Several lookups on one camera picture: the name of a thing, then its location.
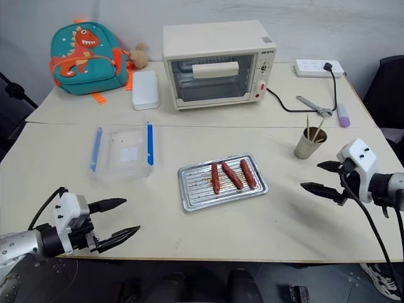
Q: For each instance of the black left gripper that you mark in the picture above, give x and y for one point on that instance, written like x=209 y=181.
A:
x=80 y=235

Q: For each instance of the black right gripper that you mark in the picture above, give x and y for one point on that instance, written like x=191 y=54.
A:
x=350 y=184

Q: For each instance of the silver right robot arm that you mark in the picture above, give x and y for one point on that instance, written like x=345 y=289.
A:
x=389 y=187

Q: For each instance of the pale wooden chopstick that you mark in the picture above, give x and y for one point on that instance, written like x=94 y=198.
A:
x=319 y=127
x=307 y=124

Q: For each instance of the olive metal cup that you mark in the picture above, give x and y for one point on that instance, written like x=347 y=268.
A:
x=306 y=146

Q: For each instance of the purple marker tube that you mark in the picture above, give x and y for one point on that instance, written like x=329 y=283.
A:
x=343 y=115

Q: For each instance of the clear box with blue clips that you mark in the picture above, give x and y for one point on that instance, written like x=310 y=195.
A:
x=123 y=148

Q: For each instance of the metal tongs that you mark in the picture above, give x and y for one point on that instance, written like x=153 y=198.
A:
x=311 y=104

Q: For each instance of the red-brown sausage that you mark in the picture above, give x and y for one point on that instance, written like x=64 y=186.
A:
x=248 y=174
x=233 y=176
x=216 y=178

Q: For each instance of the ribbed metal baking tray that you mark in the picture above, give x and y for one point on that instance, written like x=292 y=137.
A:
x=202 y=189

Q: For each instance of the black chair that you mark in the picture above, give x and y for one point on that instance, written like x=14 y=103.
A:
x=386 y=91

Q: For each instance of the white power strip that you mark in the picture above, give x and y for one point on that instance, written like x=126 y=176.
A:
x=311 y=67

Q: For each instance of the white and black sneaker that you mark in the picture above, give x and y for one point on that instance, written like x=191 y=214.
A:
x=378 y=281

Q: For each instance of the small black floor object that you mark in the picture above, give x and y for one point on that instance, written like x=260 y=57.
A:
x=298 y=293

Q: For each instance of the white rectangular box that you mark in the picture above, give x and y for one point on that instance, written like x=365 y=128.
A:
x=144 y=90

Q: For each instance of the dark rounded shape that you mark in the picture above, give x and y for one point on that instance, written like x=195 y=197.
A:
x=244 y=287

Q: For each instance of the cream toaster oven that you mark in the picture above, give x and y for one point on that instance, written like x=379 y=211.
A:
x=217 y=66

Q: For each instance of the dark stand beside table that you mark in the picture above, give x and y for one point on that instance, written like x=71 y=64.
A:
x=14 y=101

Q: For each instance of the teal dinosaur backpack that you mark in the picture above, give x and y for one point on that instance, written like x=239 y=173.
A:
x=85 y=60

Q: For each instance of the brown plush toy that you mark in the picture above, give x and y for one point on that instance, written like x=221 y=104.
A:
x=139 y=57

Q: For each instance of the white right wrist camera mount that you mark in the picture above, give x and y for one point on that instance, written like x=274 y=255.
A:
x=363 y=158

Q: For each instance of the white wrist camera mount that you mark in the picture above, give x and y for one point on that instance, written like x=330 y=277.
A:
x=65 y=205
x=363 y=158

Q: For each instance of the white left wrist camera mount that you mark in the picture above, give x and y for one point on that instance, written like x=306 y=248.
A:
x=65 y=205

